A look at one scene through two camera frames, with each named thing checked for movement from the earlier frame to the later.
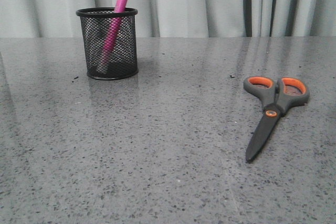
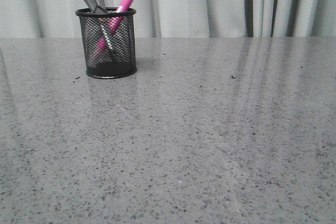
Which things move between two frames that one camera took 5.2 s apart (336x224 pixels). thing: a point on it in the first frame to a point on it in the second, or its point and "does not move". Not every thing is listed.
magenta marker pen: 112,33 to 113,24
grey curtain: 37,4 does not move
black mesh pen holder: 109,39 does not move
